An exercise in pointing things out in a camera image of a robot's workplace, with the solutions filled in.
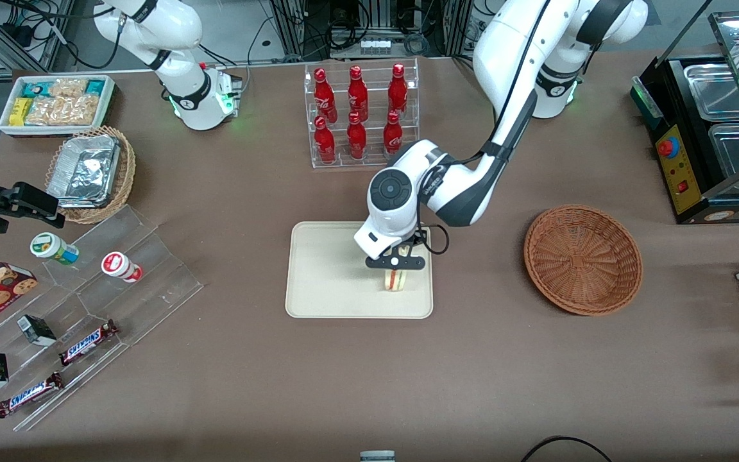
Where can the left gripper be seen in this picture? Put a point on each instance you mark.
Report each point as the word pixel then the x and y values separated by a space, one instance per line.
pixel 421 236

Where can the triangular sandwich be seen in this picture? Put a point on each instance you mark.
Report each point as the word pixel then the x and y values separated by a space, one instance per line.
pixel 393 281

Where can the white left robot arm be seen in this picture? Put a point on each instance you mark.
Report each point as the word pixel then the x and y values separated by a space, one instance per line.
pixel 517 38

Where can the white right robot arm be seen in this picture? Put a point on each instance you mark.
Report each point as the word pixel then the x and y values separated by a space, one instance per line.
pixel 151 25

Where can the aluminium foil tray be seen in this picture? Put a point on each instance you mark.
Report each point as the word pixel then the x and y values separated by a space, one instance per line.
pixel 84 170

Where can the cream plastic tray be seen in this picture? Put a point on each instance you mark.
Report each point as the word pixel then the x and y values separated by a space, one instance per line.
pixel 324 282

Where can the light wicker basket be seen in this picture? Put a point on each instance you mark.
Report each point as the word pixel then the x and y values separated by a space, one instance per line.
pixel 127 167

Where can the brown wicker basket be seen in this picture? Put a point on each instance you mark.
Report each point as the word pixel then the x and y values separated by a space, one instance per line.
pixel 581 260

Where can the green label yogurt cup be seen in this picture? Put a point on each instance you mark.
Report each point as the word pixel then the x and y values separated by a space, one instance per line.
pixel 52 248

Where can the white plastic snack bin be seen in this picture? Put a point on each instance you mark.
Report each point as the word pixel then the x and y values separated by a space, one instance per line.
pixel 55 131

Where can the clear acrylic bottle rack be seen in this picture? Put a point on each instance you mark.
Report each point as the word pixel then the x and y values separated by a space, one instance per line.
pixel 376 163

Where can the red label yogurt cup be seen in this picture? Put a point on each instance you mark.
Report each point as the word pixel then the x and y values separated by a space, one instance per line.
pixel 119 265

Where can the yellow snack packet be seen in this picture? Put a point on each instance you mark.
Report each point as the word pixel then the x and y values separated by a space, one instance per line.
pixel 20 111

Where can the clear bag of crackers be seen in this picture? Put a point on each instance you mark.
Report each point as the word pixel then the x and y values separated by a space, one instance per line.
pixel 69 88
pixel 65 111

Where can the red cola bottle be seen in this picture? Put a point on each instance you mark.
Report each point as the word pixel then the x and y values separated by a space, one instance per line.
pixel 324 99
pixel 393 135
pixel 398 93
pixel 357 96
pixel 356 140
pixel 324 144

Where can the teal snack packet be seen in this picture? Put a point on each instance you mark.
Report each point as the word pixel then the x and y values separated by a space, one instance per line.
pixel 95 87
pixel 37 90

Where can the clear acrylic tiered shelf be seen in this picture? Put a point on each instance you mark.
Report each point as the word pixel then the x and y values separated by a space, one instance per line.
pixel 151 289

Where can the snickers chocolate bar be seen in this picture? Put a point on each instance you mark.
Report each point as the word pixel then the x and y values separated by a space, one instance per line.
pixel 87 342
pixel 29 394

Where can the white power strip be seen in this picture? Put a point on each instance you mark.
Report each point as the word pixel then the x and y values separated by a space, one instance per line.
pixel 375 46

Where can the grey device at table edge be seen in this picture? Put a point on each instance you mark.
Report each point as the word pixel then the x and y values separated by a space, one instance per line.
pixel 377 457

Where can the black hot food display case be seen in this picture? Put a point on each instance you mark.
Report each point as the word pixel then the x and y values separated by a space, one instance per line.
pixel 680 179

